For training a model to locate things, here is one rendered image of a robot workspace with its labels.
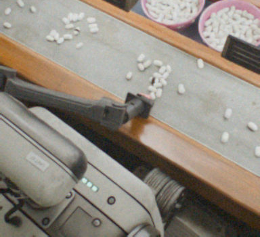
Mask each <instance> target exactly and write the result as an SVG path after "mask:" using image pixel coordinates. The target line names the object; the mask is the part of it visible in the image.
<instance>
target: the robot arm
mask: <svg viewBox="0 0 260 237"><path fill-rule="evenodd" d="M16 74H17V70H14V69H11V68H6V67H4V66H0V92H5V93H7V94H9V95H11V96H12V97H13V98H18V99H22V100H27V101H29V102H34V103H37V104H41V105H45V106H49V107H52V108H57V109H60V110H64V111H67V112H71V113H74V114H78V115H81V116H84V117H87V118H89V119H91V120H92V121H94V122H97V123H100V125H103V126H105V127H106V129H107V130H109V131H118V129H121V128H122V126H123V124H127V123H128V122H129V121H131V120H132V119H133V118H134V117H136V116H137V115H140V116H142V117H143V118H145V119H147V118H148V117H149V115H150V114H149V112H150V109H151V108H152V107H153V104H154V102H153V101H152V100H150V98H151V95H146V94H143V93H138V94H137V95H135V94H133V93H131V92H128V93H127V97H126V100H125V103H124V104H123V103H121V102H117V101H114V100H111V99H109V98H106V97H102V98H100V100H88V99H85V98H80V97H77V96H73V95H69V94H67V93H62V92H59V91H55V90H52V89H48V88H44V87H40V86H37V85H32V84H30V83H27V82H24V81H22V80H20V79H18V78H17V77H16ZM104 115H105V116H104Z"/></svg>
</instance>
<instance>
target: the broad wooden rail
mask: <svg viewBox="0 0 260 237"><path fill-rule="evenodd" d="M0 66H4V67H6V68H11V69H14V70H17V74H16V77H17V78H18V79H20V80H22V81H24V82H27V83H30V84H32V85H37V86H40V87H44V88H48V89H52V90H55V91H59V92H62V93H67V94H69V95H73V96H77V97H80V98H85V99H88V100H100V98H102V97H106V98H109V99H111V100H114V101H117V102H121V103H123V104H124V103H125V101H123V100H121V99H119V98H118V97H116V96H114V95H112V94H111V93H108V92H107V91H105V90H103V89H102V88H100V87H98V86H96V85H94V84H93V83H90V82H89V81H87V80H85V79H84V78H82V77H80V76H78V75H77V74H74V73H72V72H71V71H69V70H66V69H65V68H63V67H61V66H60V65H58V64H56V63H54V62H52V61H51V60H48V59H47V58H45V57H43V56H41V55H39V54H37V53H36V52H34V51H32V50H30V49H29V48H28V47H26V46H24V45H23V44H21V43H19V42H17V41H15V40H13V39H11V38H9V37H7V36H5V35H4V34H2V33H0ZM58 110H60V109H58ZM60 111H62V112H63V113H65V114H67V115H68V116H70V117H72V118H73V119H75V120H76V121H78V122H80V123H82V124H83V125H85V126H86V127H88V128H90V129H92V130H93V131H95V132H96V133H99V134H100V135H103V137H106V138H107V139H109V140H110V141H112V142H113V143H115V144H116V145H118V146H120V147H122V148H123V149H125V150H126V151H128V152H130V153H132V154H133V155H135V156H136V157H138V158H140V159H142V160H143V161H145V162H147V163H148V164H150V165H152V166H153V167H155V168H159V169H160V170H161V171H163V172H165V173H166V174H167V175H169V176H170V177H172V178H173V179H175V180H176V181H178V182H179V183H181V184H183V186H186V187H187V188H189V189H191V190H193V191H194V192H196V193H197V194H199V195H201V196H203V197H204V198H206V199H207V200H210V201H211V202H213V203H214V204H215V205H217V206H218V207H220V208H221V209H223V210H224V211H227V212H228V213H230V214H231V215H233V216H235V217H237V218H239V219H241V220H242V221H244V222H245V223H246V224H248V225H249V226H251V227H252V228H255V229H256V230H258V231H259V232H260V177H259V176H257V175H255V174H253V173H251V172H249V171H247V170H246V169H243V168H242V167H240V166H238V165H237V164H236V163H234V162H232V161H231V160H229V159H227V158H225V157H224V156H221V155H219V154H218V153H216V152H214V151H212V150H210V149H208V148H207V147H205V146H203V145H201V144H199V143H198V142H195V141H194V140H192V139H190V138H189V137H187V136H185V135H184V134H183V133H181V132H179V131H178V130H176V129H174V128H172V127H170V126H168V125H166V124H165V123H163V122H161V121H159V120H158V119H156V118H154V117H153V116H150V115H149V117H148V118H147V119H145V118H143V117H142V116H140V115H137V116H136V117H134V118H133V119H132V120H131V121H129V122H128V123H127V124H123V126H122V128H121V129H118V131H109V130H107V129H106V127H105V126H103V125H100V123H97V122H94V121H92V120H91V119H89V118H87V117H84V116H81V115H78V114H74V113H71V112H67V111H64V110H60Z"/></svg>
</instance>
